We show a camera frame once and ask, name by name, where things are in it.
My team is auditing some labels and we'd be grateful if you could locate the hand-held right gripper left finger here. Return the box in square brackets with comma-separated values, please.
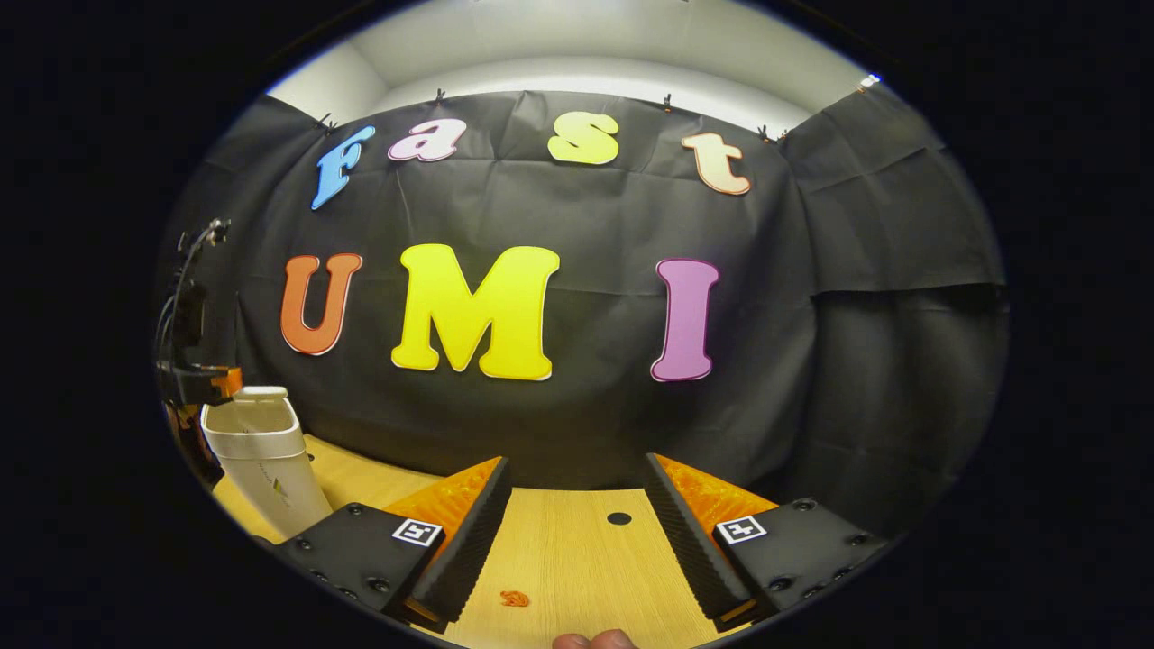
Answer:
[269, 455, 513, 635]

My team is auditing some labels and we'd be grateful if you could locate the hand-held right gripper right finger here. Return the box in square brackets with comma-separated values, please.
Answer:
[644, 452, 893, 634]

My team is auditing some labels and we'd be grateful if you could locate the white desktop garbage bin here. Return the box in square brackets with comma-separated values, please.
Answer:
[200, 386, 334, 540]

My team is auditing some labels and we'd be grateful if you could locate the wooden desktop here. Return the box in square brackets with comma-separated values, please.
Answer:
[212, 433, 749, 649]

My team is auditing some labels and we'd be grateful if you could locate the black backdrop cloth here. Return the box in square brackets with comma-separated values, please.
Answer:
[153, 86, 1011, 542]

